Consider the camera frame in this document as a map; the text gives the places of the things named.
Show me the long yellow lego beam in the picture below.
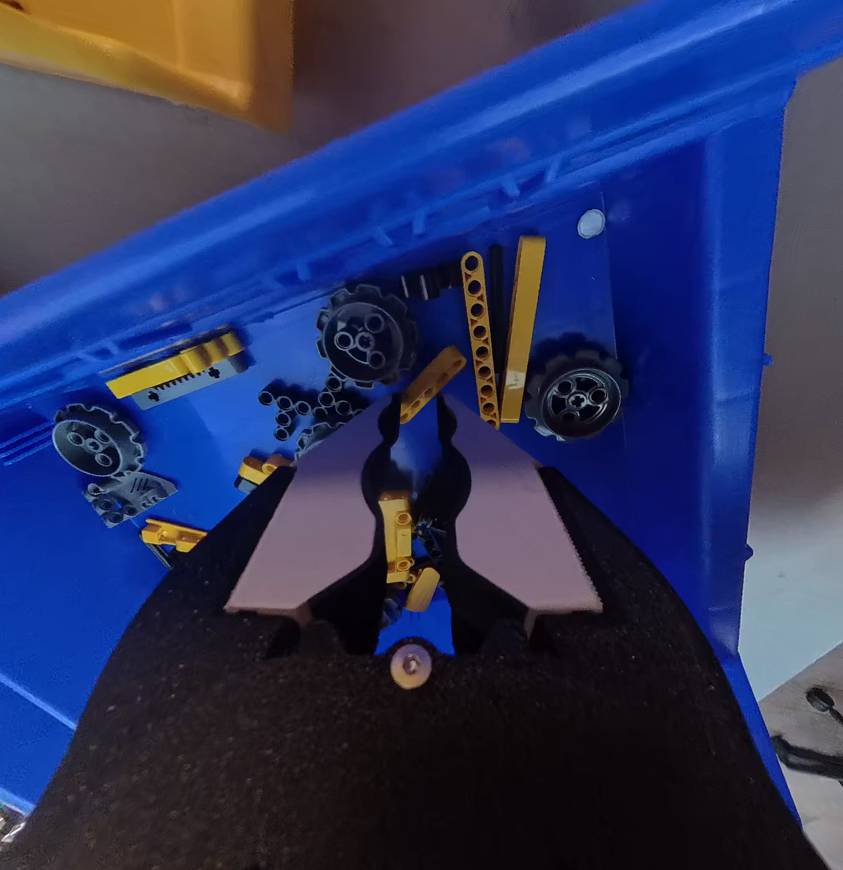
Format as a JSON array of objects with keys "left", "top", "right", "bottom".
[
  {"left": 499, "top": 236, "right": 547, "bottom": 424},
  {"left": 461, "top": 250, "right": 501, "bottom": 430}
]

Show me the yellow lego plate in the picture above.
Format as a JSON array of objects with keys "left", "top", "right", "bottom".
[{"left": 139, "top": 518, "right": 209, "bottom": 553}]

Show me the yellow plastic bin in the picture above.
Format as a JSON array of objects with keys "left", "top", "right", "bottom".
[{"left": 0, "top": 0, "right": 294, "bottom": 131}]

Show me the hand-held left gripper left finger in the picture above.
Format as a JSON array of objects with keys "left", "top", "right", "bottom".
[{"left": 224, "top": 393, "right": 402, "bottom": 657}]

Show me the black lego frame piece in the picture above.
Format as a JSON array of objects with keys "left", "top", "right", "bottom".
[{"left": 258, "top": 376, "right": 369, "bottom": 443}]

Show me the black lego wheel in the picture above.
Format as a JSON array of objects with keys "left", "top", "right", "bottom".
[
  {"left": 316, "top": 284, "right": 420, "bottom": 388},
  {"left": 525, "top": 333, "right": 630, "bottom": 444},
  {"left": 52, "top": 402, "right": 148, "bottom": 478}
]

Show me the yellow lego pin block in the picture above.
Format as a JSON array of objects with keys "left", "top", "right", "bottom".
[{"left": 378, "top": 493, "right": 416, "bottom": 590}]

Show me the yellow curved lego piece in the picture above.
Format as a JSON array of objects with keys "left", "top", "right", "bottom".
[{"left": 404, "top": 567, "right": 441, "bottom": 613}]

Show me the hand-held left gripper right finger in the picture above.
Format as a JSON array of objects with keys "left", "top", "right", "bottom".
[{"left": 435, "top": 394, "right": 604, "bottom": 655}]

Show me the black office chair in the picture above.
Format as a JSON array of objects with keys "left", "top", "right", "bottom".
[{"left": 768, "top": 686, "right": 843, "bottom": 783}]

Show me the dark grey lego panel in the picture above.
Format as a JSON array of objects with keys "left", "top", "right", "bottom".
[{"left": 83, "top": 471, "right": 179, "bottom": 528}]

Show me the black ribbed lego piece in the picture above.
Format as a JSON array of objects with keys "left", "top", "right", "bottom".
[{"left": 401, "top": 265, "right": 464, "bottom": 301}]

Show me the yellow lego bracket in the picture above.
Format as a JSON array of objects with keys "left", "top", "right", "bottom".
[{"left": 234, "top": 454, "right": 293, "bottom": 494}]

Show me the yellow lego liftarm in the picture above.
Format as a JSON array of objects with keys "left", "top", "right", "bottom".
[{"left": 105, "top": 328, "right": 246, "bottom": 399}]

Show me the grey lego gear rack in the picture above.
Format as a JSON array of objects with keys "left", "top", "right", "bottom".
[{"left": 132, "top": 353, "right": 250, "bottom": 411}]

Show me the blue plastic bin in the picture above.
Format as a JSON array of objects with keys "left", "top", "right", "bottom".
[{"left": 0, "top": 0, "right": 843, "bottom": 827}]

